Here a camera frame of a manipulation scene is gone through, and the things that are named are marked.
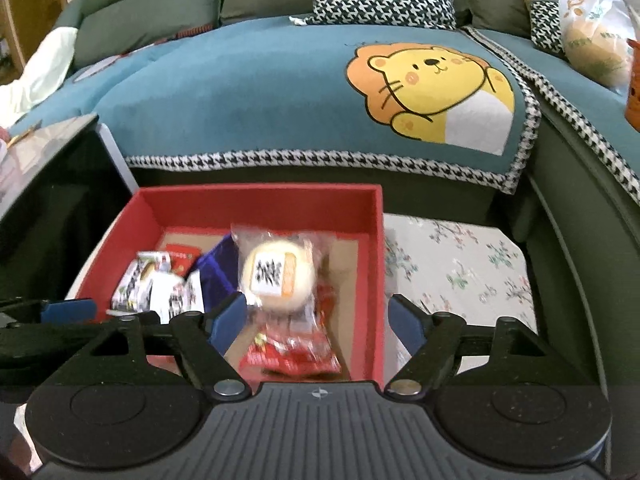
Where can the floral tablecloth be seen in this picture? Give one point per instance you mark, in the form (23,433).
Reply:
(475,272)

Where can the dark glass side table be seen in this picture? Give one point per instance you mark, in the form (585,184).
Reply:
(62,186)

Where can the steamed cake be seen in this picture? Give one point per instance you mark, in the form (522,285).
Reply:
(279,272)

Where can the red crown spicy strip packet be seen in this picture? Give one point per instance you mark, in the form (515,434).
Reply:
(182,258)

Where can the green white Kapron wafer packet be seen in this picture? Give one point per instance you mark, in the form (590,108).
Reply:
(133,292)

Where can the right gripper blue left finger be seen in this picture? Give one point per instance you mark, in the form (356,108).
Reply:
(225,322)

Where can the red cardboard box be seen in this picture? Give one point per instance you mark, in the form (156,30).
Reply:
(201,215)

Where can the teal lion sofa cover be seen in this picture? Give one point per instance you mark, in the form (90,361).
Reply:
(276,93)

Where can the red Trolli candy bag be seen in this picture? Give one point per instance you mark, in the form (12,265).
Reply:
(295,345)

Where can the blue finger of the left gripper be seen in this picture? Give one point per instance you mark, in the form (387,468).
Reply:
(69,311)

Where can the orange plastic basket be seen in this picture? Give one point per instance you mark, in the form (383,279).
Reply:
(632,112)

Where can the plastic bag with fruit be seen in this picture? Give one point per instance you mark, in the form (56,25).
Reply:
(595,35)

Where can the small white red snack packet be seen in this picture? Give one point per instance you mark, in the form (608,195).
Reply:
(172,295)

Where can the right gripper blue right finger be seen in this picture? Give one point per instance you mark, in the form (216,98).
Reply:
(410,324)

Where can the white cloth on sofa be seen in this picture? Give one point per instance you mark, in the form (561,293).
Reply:
(43,74)

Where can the blue foil snack packet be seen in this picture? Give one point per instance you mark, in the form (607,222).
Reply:
(219,272)

